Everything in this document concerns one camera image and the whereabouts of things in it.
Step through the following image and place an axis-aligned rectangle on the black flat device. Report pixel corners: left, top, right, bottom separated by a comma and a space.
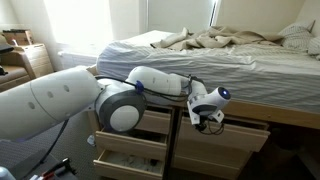
0, 42, 15, 55

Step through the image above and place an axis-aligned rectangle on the grey crumpled cloth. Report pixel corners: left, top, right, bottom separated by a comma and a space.
108, 152, 161, 172

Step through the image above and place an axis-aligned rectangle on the brown box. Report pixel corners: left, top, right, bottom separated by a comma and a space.
1, 29, 34, 47

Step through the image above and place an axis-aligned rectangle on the brown cushioned chair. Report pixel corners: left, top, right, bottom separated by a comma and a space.
0, 49, 33, 93

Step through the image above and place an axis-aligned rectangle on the bright window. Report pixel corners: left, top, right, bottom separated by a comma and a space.
43, 0, 116, 47

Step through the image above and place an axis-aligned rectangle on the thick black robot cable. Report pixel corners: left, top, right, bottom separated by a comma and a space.
19, 118, 70, 180

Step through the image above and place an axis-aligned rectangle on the blue cable strap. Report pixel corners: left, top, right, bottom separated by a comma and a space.
134, 80, 145, 95

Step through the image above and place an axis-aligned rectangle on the wooden nightstand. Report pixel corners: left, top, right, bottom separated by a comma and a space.
13, 43, 55, 82

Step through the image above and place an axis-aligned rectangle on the white radiator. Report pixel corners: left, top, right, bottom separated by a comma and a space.
57, 49, 101, 72

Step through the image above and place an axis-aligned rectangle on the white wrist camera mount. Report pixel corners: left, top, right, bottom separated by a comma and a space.
211, 109, 225, 124

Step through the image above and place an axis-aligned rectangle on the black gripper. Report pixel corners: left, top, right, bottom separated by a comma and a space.
194, 120, 209, 133

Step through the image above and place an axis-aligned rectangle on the pale crumpled paper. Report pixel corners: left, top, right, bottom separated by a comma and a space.
87, 134, 98, 147

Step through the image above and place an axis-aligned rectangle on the light wooden bed frame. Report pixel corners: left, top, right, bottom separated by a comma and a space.
85, 64, 320, 132

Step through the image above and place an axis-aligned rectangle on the red and black clamp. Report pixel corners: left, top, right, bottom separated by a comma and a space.
33, 157, 79, 180

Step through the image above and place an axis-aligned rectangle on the small striped pillow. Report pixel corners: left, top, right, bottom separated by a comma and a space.
307, 35, 320, 61

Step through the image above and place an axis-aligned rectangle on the mattress with striped sheet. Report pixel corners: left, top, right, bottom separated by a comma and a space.
95, 29, 320, 114

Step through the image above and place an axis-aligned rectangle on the light wooden drawer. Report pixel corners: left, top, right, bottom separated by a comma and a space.
171, 155, 243, 180
94, 128, 168, 162
175, 111, 271, 154
93, 148, 166, 180
133, 105, 174, 135
173, 145, 255, 171

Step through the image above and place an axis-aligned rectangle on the large striped pillow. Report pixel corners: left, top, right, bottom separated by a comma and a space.
278, 20, 316, 53

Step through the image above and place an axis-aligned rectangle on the beige crumpled blanket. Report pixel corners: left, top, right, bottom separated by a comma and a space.
149, 25, 284, 52

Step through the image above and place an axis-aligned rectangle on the grey bottle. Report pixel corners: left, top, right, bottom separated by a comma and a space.
0, 165, 16, 180

